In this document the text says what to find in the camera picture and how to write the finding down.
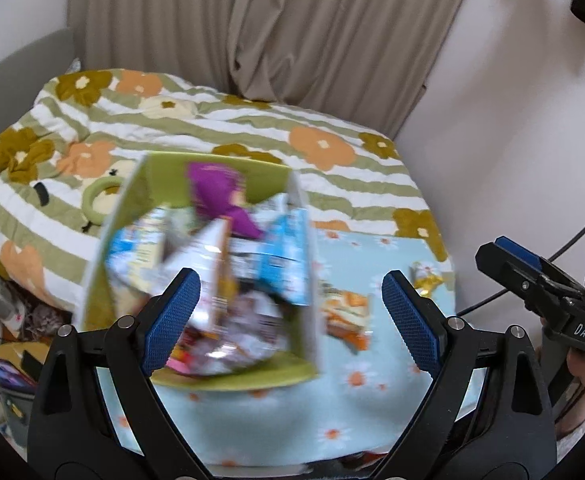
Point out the person's right forearm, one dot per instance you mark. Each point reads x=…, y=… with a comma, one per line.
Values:
x=584, y=417

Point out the light blue daisy tablecloth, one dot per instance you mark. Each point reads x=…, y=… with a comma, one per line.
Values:
x=372, y=410

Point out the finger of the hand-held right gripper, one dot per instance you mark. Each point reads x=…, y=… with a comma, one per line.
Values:
x=522, y=255
x=497, y=266

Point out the beige curtain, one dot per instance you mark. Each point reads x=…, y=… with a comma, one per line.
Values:
x=297, y=25

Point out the pink and yellow snack packet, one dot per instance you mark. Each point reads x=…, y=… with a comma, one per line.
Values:
x=187, y=359

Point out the yellow-green cardboard box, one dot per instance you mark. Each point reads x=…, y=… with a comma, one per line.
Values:
x=162, y=172

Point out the striped floral blanket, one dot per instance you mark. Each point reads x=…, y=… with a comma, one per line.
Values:
x=197, y=120

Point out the tablet with lit screen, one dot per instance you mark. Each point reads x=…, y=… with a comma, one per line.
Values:
x=0, y=372

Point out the mauve striped snack packet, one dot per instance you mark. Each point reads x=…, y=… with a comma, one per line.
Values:
x=257, y=315

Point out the purple snack packet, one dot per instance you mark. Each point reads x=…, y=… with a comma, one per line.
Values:
x=217, y=190

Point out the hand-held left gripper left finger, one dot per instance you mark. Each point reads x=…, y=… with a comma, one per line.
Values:
x=170, y=320

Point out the large white and blue snack bag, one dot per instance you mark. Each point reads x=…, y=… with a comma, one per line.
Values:
x=285, y=250

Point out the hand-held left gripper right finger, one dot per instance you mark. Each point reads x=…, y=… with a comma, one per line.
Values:
x=412, y=325

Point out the person's right hand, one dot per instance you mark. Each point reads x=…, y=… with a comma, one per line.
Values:
x=579, y=364

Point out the yellow and white snack bag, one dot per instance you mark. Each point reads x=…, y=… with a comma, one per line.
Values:
x=132, y=250

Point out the grey headboard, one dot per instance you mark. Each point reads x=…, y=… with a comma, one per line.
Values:
x=32, y=55

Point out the orange and white snack packet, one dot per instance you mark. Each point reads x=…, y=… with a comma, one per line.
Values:
x=347, y=315

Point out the small gold packet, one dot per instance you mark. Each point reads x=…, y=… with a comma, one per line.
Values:
x=427, y=277

